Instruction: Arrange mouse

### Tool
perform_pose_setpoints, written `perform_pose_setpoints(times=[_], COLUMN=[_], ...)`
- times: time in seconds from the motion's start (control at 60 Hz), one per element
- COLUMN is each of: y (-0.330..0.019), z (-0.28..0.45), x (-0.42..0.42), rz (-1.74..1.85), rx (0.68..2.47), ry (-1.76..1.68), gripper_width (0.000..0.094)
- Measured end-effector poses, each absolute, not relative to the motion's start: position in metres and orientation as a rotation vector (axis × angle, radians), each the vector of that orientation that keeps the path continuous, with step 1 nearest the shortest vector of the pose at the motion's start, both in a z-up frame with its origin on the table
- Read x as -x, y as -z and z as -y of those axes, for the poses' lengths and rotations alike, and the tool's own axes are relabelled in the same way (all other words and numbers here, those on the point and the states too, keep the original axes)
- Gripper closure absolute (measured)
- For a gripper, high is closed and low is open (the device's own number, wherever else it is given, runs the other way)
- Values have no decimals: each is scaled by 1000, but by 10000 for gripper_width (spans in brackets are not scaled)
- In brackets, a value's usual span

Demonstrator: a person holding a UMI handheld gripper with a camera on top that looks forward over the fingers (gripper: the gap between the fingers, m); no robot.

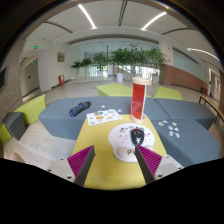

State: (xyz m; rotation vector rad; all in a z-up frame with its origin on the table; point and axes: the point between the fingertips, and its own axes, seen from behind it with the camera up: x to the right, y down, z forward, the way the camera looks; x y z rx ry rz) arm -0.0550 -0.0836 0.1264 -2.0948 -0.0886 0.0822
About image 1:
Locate group of potted plants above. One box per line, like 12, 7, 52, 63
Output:
70, 44, 168, 84

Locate wooden bench with dark frame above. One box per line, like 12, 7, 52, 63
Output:
199, 94, 224, 125

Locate lime green bench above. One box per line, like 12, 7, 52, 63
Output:
95, 83, 153, 98
153, 85, 184, 101
0, 93, 47, 144

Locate round white printed mouse pad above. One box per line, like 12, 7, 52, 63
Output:
107, 122, 156, 163

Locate grey cube seat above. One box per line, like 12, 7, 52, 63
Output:
1, 111, 27, 142

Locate long grey upholstered bench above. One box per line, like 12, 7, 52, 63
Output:
38, 96, 172, 141

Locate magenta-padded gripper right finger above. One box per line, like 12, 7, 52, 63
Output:
134, 144, 185, 185

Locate group of ceiling light strips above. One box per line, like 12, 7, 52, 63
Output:
77, 3, 221, 63

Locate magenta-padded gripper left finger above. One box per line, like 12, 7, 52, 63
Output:
46, 144, 97, 188

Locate red translucent cylinder wooden ends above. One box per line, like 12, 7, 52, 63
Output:
129, 76, 153, 125

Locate folded blue umbrella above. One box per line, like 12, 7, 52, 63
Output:
68, 100, 92, 118

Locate black wall screen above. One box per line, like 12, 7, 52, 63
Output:
0, 67, 8, 92

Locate white printed sticker sheet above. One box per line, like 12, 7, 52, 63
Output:
85, 108, 123, 127

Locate black computer mouse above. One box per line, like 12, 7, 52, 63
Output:
130, 127, 146, 147

